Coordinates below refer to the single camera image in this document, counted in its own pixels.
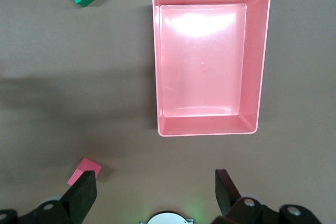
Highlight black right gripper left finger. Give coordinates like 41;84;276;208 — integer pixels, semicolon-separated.
0;170;99;224

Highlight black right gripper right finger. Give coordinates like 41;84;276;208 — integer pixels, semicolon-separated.
212;168;322;224

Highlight pink foam cube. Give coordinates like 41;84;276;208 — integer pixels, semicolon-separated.
67;157;102;186

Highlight brown table mat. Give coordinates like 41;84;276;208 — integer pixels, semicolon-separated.
0;0;336;224

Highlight pink plastic bin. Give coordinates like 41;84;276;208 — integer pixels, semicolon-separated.
152;0;272;138

